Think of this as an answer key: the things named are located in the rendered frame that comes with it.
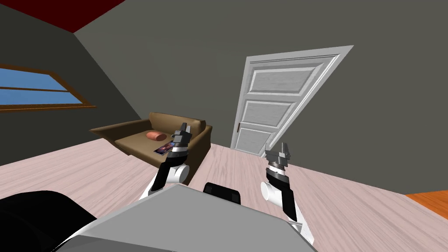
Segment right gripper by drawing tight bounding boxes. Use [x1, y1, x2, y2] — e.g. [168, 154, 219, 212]
[264, 141, 291, 171]

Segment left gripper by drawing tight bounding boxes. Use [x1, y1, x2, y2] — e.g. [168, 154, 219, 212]
[170, 122, 193, 151]

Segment white panelled door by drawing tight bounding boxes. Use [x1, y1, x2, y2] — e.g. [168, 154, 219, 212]
[230, 45, 354, 158]

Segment brown sofa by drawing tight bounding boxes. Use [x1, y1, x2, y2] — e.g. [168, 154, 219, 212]
[89, 112, 214, 186]

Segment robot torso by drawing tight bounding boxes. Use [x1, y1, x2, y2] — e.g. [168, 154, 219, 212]
[52, 182, 317, 252]

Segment brown framed window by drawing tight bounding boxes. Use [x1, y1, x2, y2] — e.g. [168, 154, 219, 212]
[0, 63, 97, 114]

